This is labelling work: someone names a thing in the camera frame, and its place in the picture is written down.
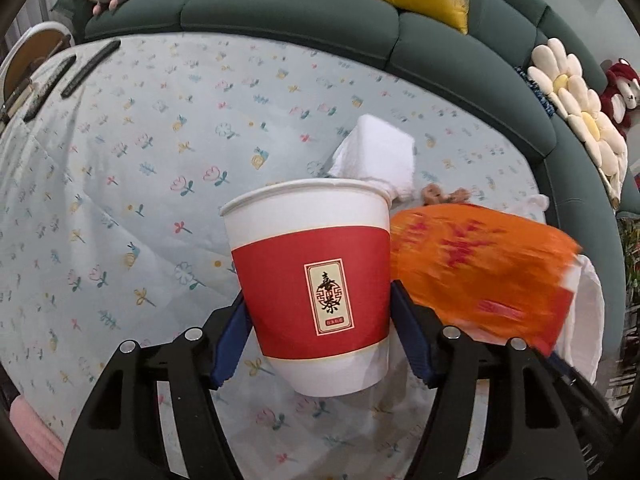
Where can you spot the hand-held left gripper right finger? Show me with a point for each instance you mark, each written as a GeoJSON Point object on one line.
{"type": "Point", "coordinates": [410, 330]}

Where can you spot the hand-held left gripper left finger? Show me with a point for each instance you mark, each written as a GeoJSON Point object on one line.
{"type": "Point", "coordinates": [232, 345]}

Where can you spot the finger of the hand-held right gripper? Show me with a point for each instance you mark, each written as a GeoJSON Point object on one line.
{"type": "Point", "coordinates": [567, 375]}

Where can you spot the large orange plastic bag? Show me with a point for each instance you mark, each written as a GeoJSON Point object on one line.
{"type": "Point", "coordinates": [475, 270]}

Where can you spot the red and white paper cup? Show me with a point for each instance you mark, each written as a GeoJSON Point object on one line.
{"type": "Point", "coordinates": [300, 280]}

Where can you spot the white glove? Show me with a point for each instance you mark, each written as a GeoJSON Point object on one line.
{"type": "Point", "coordinates": [587, 310]}
{"type": "Point", "coordinates": [535, 202]}

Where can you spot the small tan scrap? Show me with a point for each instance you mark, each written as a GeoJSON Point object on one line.
{"type": "Point", "coordinates": [445, 195]}

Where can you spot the floral light blue tablecloth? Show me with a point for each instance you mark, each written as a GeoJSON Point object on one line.
{"type": "Point", "coordinates": [125, 210]}

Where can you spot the white tissue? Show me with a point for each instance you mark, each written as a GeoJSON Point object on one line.
{"type": "Point", "coordinates": [375, 155]}

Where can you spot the blue patterned cloth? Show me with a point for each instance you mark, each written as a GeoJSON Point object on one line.
{"type": "Point", "coordinates": [535, 91]}

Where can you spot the red monkey plush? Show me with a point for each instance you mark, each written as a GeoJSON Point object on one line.
{"type": "Point", "coordinates": [622, 97]}

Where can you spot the black remote control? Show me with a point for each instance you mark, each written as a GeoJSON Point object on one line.
{"type": "Point", "coordinates": [90, 69]}
{"type": "Point", "coordinates": [49, 87]}

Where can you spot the black notebook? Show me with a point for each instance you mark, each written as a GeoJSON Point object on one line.
{"type": "Point", "coordinates": [14, 100]}

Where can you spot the dark green sofa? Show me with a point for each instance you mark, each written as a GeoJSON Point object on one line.
{"type": "Point", "coordinates": [300, 15]}

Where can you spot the white side table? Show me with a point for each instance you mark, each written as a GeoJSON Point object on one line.
{"type": "Point", "coordinates": [35, 45]}

